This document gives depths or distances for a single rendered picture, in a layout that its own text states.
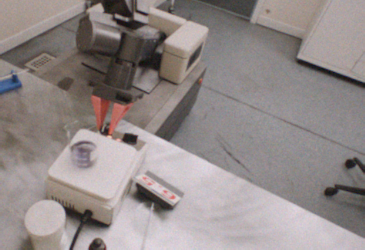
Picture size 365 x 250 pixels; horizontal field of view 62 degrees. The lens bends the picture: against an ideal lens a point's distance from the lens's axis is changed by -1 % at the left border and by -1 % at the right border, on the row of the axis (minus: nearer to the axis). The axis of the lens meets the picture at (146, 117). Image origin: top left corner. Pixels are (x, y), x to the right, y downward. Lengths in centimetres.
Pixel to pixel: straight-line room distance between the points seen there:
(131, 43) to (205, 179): 32
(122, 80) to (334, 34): 237
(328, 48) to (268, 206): 227
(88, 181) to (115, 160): 6
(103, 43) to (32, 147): 28
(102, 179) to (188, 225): 19
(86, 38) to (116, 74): 9
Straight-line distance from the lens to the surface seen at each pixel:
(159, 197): 58
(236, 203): 65
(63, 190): 53
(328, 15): 275
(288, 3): 335
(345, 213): 190
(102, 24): 55
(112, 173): 52
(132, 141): 62
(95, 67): 156
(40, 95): 81
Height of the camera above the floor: 126
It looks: 43 degrees down
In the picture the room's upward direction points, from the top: 10 degrees clockwise
